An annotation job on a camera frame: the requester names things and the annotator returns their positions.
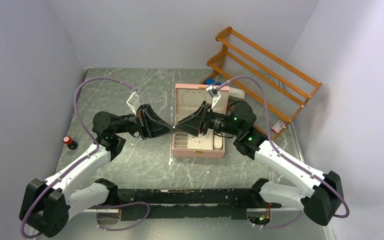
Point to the red emergency stop button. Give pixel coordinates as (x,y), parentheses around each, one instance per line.
(70,143)

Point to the pink jewelry box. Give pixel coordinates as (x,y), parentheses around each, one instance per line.
(188,98)

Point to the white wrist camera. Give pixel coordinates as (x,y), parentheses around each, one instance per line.
(214,92)
(135,101)

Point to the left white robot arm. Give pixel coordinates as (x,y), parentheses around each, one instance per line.
(49,204)

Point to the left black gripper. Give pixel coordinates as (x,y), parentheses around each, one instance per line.
(153,125)

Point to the orange wooden rack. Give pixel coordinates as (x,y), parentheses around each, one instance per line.
(286,89)

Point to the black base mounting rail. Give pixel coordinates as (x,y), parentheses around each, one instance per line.
(233,203)

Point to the white flat carton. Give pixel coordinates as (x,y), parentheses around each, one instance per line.
(236,93)

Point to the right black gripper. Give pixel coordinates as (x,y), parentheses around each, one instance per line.
(193,124)

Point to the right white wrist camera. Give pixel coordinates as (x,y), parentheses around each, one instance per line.
(214,92)

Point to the white oval pillow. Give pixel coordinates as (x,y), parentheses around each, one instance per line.
(217,143)

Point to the blue box left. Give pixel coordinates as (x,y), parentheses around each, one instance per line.
(210,81)

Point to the small red white box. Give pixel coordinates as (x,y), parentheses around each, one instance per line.
(278,127)

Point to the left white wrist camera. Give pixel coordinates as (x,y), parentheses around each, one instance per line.
(135,101)

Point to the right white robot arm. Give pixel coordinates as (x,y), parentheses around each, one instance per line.
(318,194)

